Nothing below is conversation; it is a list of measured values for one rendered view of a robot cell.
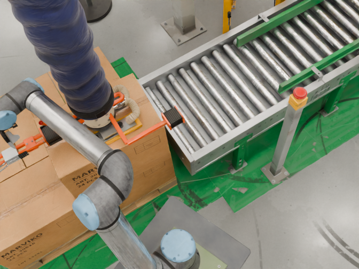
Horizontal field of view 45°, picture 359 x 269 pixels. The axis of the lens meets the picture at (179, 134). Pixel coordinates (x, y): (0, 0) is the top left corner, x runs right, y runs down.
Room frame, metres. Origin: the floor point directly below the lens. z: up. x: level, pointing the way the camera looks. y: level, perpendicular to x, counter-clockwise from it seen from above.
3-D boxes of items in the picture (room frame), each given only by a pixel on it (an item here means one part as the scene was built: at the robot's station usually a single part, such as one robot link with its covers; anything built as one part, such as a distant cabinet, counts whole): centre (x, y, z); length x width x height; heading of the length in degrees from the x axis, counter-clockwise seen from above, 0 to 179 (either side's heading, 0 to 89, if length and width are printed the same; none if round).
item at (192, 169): (1.36, 0.09, 0.48); 0.70 x 0.03 x 0.15; 24
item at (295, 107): (1.13, -0.64, 0.50); 0.07 x 0.07 x 1.00; 24
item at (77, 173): (1.19, 0.42, 0.74); 0.60 x 0.40 x 0.40; 110
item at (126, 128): (1.11, 0.36, 0.97); 0.34 x 0.10 x 0.05; 113
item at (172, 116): (1.07, 0.02, 1.08); 0.09 x 0.08 x 0.05; 23
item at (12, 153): (1.01, 0.82, 1.07); 0.07 x 0.07 x 0.04; 23
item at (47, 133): (1.09, 0.63, 1.07); 0.10 x 0.08 x 0.06; 23
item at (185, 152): (1.36, 0.09, 0.58); 0.70 x 0.03 x 0.06; 24
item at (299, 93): (1.13, -0.64, 1.02); 0.07 x 0.07 x 0.04
